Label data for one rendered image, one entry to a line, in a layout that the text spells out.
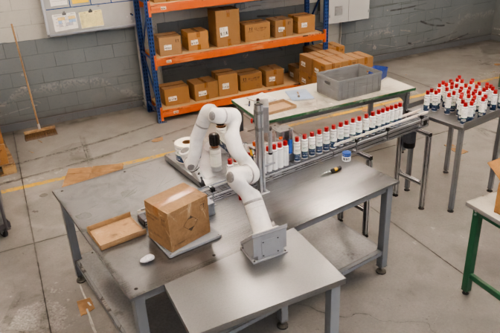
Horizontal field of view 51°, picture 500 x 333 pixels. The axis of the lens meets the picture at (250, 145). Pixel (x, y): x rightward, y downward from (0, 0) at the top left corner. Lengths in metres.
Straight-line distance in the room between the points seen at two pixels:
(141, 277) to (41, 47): 5.11
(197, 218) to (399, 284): 1.82
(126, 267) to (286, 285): 0.94
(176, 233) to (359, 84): 3.14
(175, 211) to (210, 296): 0.54
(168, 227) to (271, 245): 0.60
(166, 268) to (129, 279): 0.21
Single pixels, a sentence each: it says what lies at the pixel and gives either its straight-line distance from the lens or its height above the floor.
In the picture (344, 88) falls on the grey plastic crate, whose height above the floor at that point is 0.93.
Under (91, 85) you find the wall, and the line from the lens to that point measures 7.94.
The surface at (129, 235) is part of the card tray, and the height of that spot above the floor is 0.86.
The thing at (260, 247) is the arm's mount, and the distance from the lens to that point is 3.06.
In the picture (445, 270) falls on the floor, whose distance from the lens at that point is 4.58.
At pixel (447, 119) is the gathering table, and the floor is 0.88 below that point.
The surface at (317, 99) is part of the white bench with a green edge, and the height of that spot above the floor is 0.80.
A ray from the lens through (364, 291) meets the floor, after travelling 4.24.
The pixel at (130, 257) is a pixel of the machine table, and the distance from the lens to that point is 3.28.
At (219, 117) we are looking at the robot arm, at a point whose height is 1.56.
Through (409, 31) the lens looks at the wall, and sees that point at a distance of 10.43.
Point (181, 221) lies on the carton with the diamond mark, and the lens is 3.17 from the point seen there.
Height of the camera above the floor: 2.71
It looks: 25 degrees down
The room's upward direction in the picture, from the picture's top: 3 degrees counter-clockwise
